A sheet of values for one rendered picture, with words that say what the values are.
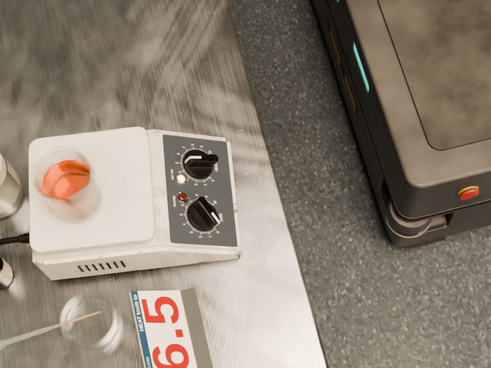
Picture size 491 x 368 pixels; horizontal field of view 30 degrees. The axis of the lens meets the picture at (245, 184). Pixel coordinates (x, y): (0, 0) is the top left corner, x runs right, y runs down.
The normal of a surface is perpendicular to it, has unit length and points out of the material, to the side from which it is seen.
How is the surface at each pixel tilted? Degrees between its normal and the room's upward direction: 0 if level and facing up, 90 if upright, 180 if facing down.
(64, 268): 90
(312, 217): 0
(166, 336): 40
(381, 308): 0
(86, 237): 0
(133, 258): 90
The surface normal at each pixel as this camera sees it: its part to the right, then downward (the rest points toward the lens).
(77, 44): -0.06, -0.37
